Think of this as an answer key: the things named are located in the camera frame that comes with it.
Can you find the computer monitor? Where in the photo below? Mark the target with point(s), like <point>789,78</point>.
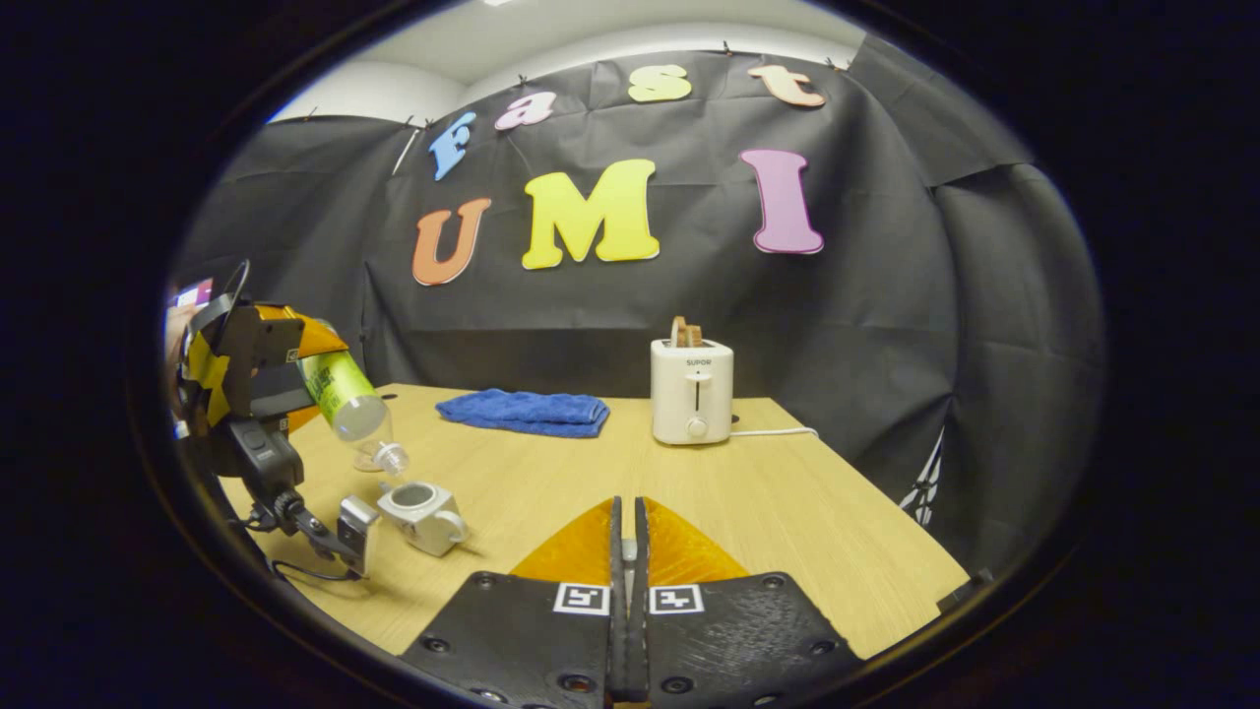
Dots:
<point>195,292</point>

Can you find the bread slice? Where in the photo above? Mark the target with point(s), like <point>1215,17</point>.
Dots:
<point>694,337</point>
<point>678,333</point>

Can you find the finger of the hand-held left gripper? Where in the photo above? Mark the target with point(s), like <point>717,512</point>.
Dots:
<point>295,335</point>
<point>285,404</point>

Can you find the green label water bottle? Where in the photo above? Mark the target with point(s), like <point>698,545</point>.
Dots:
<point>340,389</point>

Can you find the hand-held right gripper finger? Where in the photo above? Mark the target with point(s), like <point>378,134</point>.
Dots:
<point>638,640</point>
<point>617,640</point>

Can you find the white toaster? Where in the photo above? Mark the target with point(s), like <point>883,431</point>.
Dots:
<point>691,394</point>

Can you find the blue folded towel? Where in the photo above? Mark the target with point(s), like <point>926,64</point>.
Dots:
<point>527,412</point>

